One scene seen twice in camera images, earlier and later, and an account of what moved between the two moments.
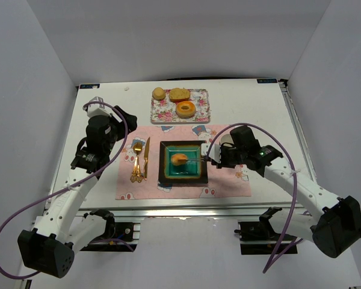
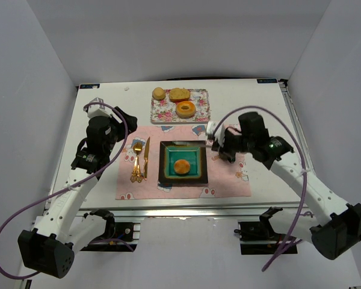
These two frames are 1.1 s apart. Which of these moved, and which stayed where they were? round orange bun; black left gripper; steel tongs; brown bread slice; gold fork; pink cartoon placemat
Moved: steel tongs; round orange bun
Stayed: pink cartoon placemat; brown bread slice; black left gripper; gold fork
